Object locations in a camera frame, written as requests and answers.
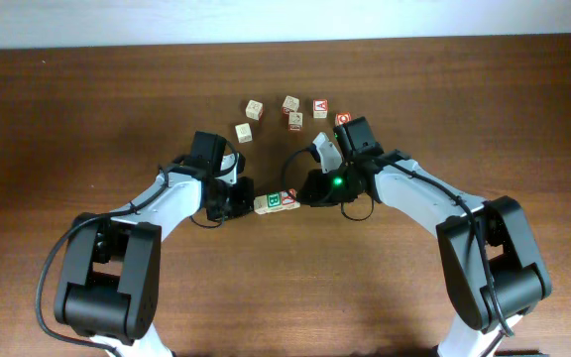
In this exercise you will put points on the wooden block red bottom centre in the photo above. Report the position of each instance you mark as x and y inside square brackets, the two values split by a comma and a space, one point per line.
[295, 121]

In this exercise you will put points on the red letter Y block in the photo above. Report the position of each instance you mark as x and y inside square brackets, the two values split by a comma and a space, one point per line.
[288, 201]

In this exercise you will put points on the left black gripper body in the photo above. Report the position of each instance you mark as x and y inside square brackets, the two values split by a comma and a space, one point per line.
[231, 198]

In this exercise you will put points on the wooden block upper left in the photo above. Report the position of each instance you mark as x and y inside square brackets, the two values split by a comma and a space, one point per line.
[254, 110]

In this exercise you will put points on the wooden block top centre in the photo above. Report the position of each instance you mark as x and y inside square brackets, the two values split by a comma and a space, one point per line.
[290, 104]

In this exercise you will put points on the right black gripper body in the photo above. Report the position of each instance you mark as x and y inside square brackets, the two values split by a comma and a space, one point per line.
[308, 191]

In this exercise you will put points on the red letter A block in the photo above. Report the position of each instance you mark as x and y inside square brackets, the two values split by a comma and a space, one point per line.
[320, 108]

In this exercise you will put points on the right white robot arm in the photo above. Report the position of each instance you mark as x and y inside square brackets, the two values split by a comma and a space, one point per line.
[493, 270]

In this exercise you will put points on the wooden block far left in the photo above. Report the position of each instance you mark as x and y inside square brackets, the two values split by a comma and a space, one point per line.
[244, 133]

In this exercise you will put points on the green letter B block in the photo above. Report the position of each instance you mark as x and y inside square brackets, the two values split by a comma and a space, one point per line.
[274, 202]

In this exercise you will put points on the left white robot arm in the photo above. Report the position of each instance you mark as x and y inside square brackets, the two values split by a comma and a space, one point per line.
[109, 283]

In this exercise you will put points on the red letter Q block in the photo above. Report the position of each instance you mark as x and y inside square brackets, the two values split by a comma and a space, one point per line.
[342, 118]

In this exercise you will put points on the plain wooden block letter I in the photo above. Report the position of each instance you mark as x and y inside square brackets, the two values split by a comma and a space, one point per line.
[261, 204]

